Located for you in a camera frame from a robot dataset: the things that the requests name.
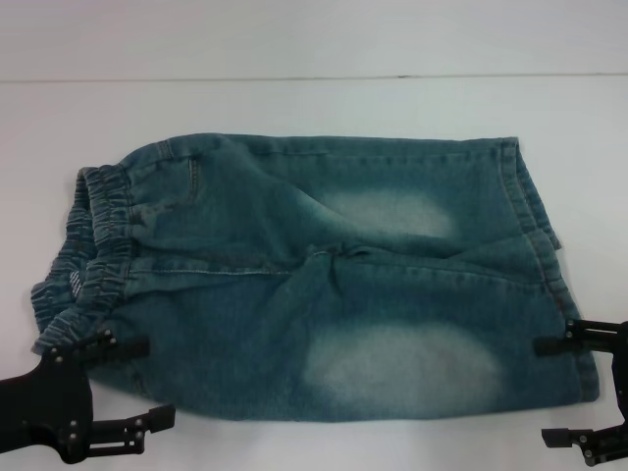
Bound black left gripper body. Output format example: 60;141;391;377
0;342;95;463

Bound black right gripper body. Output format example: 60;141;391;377
610;345;628;428

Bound blue denim shorts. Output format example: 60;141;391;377
29;131;601;423

